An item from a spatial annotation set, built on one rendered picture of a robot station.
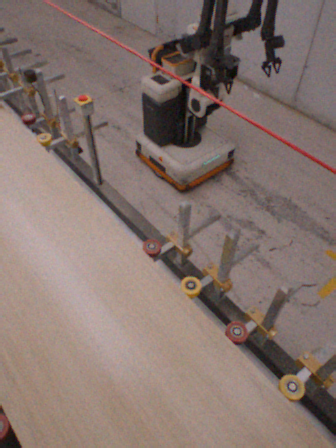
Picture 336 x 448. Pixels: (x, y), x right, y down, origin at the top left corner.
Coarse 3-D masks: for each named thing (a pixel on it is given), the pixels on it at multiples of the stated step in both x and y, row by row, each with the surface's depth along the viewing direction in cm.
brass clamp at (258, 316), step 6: (252, 306) 142; (246, 312) 140; (258, 312) 140; (246, 318) 143; (252, 318) 139; (258, 318) 139; (258, 324) 137; (258, 330) 140; (264, 330) 136; (270, 330) 136; (276, 330) 136; (264, 336) 138; (270, 336) 135
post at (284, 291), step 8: (280, 288) 115; (288, 288) 114; (280, 296) 117; (288, 296) 118; (272, 304) 124; (280, 304) 120; (272, 312) 126; (264, 320) 134; (272, 320) 129; (256, 336) 145
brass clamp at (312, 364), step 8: (304, 352) 128; (296, 360) 129; (304, 360) 126; (312, 360) 126; (312, 368) 124; (312, 376) 125; (320, 376) 123; (328, 376) 123; (320, 384) 124; (328, 384) 122
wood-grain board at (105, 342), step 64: (0, 128) 206; (0, 192) 172; (64, 192) 172; (0, 256) 148; (64, 256) 148; (128, 256) 149; (0, 320) 130; (64, 320) 130; (128, 320) 130; (192, 320) 130; (0, 384) 116; (64, 384) 116; (128, 384) 116; (192, 384) 116; (256, 384) 116
